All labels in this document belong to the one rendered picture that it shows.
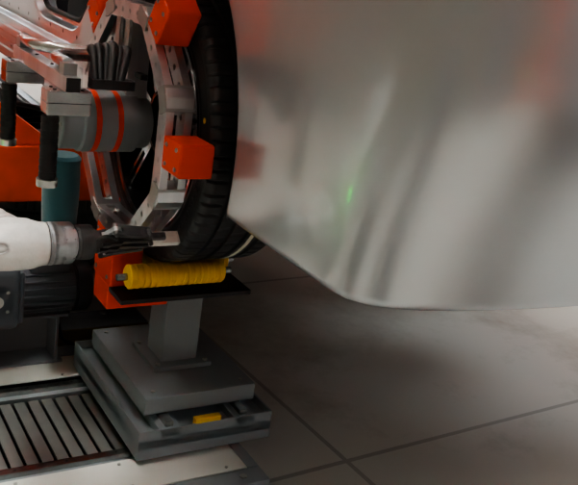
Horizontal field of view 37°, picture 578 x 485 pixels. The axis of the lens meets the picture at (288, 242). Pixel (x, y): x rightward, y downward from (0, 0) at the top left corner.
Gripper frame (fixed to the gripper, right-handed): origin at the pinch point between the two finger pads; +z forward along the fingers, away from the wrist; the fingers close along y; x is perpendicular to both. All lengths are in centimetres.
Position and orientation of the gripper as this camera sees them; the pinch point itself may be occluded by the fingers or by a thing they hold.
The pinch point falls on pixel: (163, 239)
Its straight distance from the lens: 190.8
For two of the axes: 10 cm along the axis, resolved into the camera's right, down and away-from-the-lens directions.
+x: -2.5, -9.0, 3.4
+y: 4.6, -4.2, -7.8
